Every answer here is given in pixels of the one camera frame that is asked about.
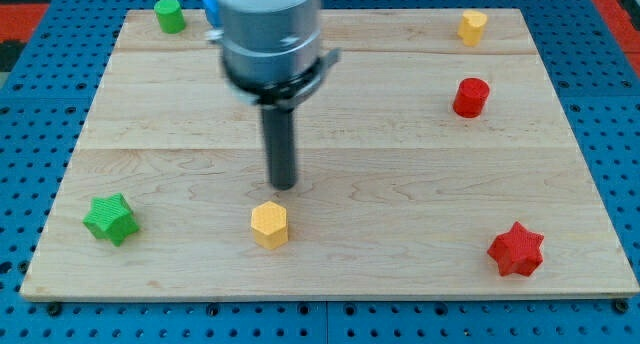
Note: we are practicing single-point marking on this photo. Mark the yellow hexagon block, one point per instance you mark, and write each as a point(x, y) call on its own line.
point(269, 225)

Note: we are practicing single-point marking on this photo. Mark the blue block behind arm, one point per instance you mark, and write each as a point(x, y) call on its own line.
point(211, 10)

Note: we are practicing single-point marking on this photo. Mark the red star block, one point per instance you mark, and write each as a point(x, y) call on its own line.
point(517, 251)

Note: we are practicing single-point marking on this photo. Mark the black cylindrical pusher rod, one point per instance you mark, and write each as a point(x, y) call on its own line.
point(279, 142)

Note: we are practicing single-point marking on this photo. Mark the wooden board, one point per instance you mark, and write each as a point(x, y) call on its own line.
point(398, 197)

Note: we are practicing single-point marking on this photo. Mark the red cylinder block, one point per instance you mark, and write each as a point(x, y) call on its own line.
point(471, 97)

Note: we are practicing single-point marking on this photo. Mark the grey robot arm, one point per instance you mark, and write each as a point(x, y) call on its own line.
point(271, 53)

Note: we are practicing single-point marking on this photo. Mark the green star block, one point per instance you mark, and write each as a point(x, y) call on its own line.
point(111, 218)

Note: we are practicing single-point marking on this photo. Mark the green cylinder block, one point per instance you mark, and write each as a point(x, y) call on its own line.
point(169, 16)

